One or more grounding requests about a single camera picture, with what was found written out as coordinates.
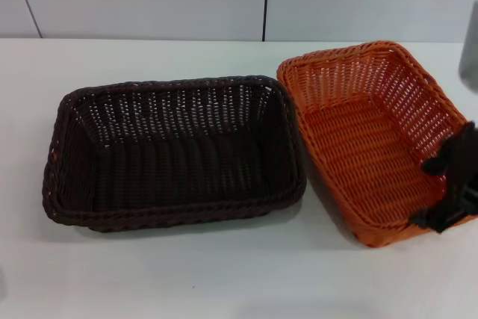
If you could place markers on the dark brown wicker basket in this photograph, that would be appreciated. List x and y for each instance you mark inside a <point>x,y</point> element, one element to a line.
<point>130,225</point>
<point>179,169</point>

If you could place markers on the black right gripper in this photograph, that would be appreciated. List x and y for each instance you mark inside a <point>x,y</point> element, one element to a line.
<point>465,177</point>

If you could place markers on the orange wicker basket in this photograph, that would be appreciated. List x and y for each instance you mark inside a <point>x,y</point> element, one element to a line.
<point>358,154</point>

